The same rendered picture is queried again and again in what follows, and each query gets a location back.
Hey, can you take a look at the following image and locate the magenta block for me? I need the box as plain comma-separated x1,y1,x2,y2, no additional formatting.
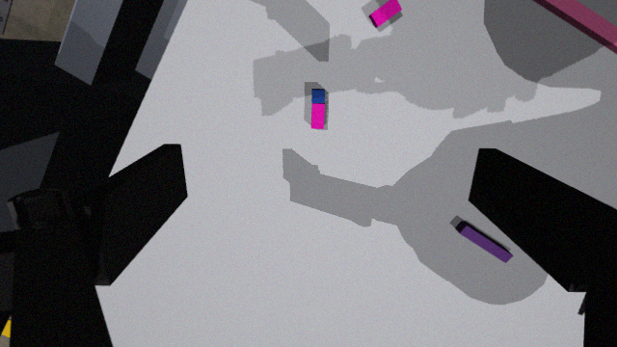
311,103,325,129
369,0,402,28

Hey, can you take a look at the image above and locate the dark purple rod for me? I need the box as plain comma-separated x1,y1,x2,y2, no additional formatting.
455,221,513,263

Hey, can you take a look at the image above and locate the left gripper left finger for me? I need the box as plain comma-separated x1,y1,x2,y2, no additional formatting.
0,144,188,347

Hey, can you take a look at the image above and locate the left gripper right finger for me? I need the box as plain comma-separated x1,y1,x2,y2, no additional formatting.
469,148,617,347

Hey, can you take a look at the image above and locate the small blue block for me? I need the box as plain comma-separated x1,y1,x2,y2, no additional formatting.
311,89,325,103

